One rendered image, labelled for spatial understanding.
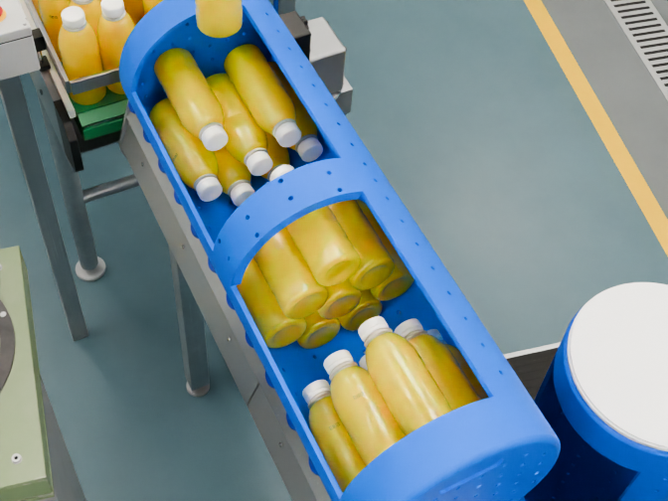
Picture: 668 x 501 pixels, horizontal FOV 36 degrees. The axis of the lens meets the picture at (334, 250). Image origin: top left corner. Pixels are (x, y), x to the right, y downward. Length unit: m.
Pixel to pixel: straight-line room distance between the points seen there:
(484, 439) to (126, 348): 1.61
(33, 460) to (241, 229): 0.40
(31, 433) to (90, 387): 1.25
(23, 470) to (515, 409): 0.62
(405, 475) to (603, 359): 0.44
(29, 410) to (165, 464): 1.14
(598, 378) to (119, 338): 1.50
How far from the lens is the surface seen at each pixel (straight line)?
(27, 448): 1.38
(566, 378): 1.51
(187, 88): 1.63
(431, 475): 1.17
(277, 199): 1.36
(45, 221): 2.30
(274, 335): 1.44
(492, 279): 2.83
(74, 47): 1.85
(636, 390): 1.50
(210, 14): 1.51
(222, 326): 1.65
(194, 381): 2.51
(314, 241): 1.38
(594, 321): 1.54
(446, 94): 3.26
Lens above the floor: 2.28
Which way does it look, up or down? 54 degrees down
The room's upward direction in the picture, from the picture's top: 6 degrees clockwise
